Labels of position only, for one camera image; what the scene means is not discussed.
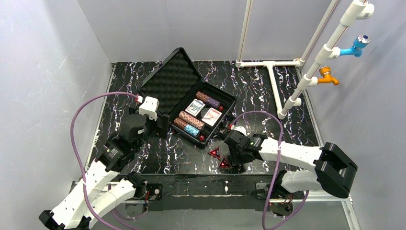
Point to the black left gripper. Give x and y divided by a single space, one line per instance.
162 125

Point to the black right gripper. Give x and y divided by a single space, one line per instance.
226 132

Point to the all-in triangle button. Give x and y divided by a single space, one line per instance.
216 153
224 164

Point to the black foam-lined poker case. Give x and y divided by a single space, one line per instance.
175 83

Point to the brown black chip stack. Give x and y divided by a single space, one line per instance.
203 97

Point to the purple poker chip stack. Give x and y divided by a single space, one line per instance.
213 102

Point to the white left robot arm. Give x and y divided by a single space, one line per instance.
86 204

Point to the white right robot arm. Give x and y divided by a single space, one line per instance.
326 168

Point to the red black chip stack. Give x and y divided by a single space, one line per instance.
180 123

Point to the orange blue chip stack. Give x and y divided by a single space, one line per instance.
191 120

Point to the light blue chip stack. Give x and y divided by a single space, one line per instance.
192 130

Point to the blue playing card deck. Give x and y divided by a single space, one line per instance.
195 107

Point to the red playing card deck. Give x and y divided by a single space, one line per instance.
215 118

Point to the clear round dealer button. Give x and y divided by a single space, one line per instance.
207 113

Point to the orange tap valve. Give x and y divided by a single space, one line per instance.
327 77

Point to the blue tap valve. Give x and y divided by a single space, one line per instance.
358 45

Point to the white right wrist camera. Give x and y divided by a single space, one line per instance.
240 129

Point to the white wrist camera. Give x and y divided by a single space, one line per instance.
240 129
148 106

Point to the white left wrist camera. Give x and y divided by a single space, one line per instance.
148 106

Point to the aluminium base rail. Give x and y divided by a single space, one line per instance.
231 202

